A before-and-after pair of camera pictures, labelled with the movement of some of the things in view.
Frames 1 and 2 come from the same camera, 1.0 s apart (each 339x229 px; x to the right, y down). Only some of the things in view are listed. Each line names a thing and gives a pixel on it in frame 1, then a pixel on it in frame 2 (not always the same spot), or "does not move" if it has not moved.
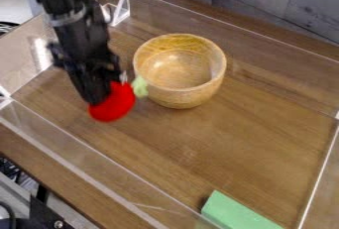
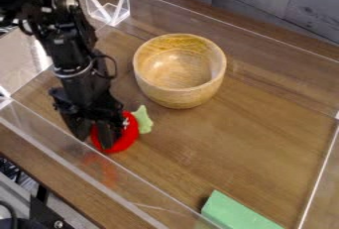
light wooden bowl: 183,66 does not move
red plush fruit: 115,105 to 135,125
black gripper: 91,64 to 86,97
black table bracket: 43,217 does not move
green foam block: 235,215 does not move
